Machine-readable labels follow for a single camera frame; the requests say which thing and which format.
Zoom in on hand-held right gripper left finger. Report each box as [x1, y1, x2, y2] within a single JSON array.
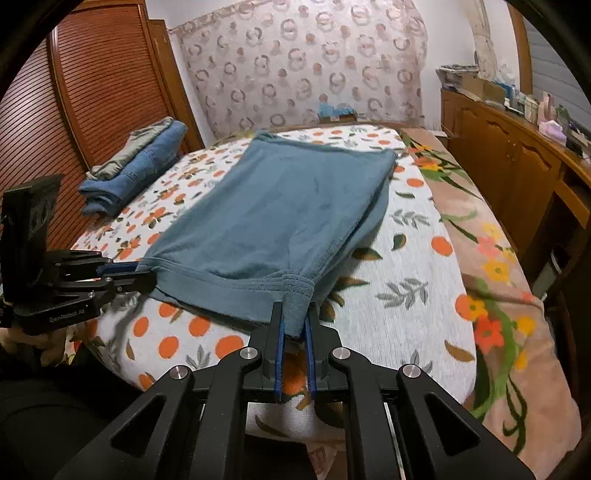
[[81, 302, 284, 480]]

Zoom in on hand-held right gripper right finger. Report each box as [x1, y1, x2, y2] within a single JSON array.
[[305, 302, 539, 480]]

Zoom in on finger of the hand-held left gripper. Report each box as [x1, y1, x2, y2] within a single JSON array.
[[95, 258, 141, 276], [88, 271, 153, 301]]

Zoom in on teal blue pants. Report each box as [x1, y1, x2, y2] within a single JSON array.
[[137, 130, 398, 337]]

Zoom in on folded grey-green pants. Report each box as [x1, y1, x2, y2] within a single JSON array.
[[85, 117, 175, 181]]

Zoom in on person's left hand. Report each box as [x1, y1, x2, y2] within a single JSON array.
[[0, 323, 70, 367]]

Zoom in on folded blue jeans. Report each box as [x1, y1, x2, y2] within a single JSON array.
[[78, 122, 189, 219]]

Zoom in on orange print bed sheet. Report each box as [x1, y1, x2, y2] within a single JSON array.
[[69, 124, 478, 439]]

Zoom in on wooden slatted wardrobe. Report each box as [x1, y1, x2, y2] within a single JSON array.
[[0, 2, 206, 252]]

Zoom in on floral beige blanket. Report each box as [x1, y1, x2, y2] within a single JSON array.
[[397, 127, 585, 457]]

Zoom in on cardboard box with blue packets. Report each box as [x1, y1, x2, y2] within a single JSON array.
[[318, 102, 358, 123]]

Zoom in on circle patterned sheer curtain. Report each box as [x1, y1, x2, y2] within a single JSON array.
[[168, 0, 428, 141]]

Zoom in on wooden sideboard cabinet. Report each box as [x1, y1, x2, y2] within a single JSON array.
[[438, 88, 591, 407]]

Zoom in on stack of newspapers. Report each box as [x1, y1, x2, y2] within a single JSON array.
[[436, 65, 481, 90]]

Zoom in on open cardboard box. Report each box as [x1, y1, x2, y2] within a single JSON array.
[[459, 74, 508, 104]]

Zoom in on pink tissue pack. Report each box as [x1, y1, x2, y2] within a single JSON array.
[[539, 119, 568, 139]]

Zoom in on pink bottle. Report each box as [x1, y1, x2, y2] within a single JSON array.
[[538, 91, 557, 123]]

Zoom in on beige tied curtain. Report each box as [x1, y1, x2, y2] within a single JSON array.
[[464, 0, 499, 81]]

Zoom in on grey window blind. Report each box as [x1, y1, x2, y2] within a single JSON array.
[[524, 18, 585, 130]]

